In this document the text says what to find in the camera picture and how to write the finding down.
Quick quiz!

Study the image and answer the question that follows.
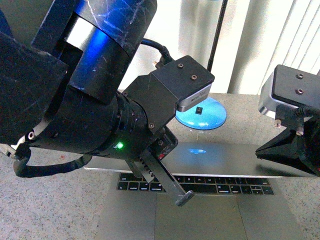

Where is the silver laptop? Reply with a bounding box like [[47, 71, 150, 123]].
[[86, 142, 311, 240]]

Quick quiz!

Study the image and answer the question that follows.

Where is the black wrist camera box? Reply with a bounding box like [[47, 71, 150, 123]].
[[151, 55, 215, 112]]

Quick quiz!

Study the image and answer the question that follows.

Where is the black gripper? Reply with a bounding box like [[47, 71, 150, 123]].
[[99, 73, 195, 207]]

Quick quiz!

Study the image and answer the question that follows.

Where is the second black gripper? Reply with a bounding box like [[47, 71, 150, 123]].
[[255, 104, 320, 177]]

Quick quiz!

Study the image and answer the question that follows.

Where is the blue desk lamp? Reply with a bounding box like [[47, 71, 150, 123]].
[[175, 0, 228, 131]]

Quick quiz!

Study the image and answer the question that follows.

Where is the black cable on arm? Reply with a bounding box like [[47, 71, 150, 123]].
[[13, 146, 92, 179]]

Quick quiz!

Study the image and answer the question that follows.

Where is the black camera cable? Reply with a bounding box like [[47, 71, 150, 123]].
[[139, 38, 172, 69]]

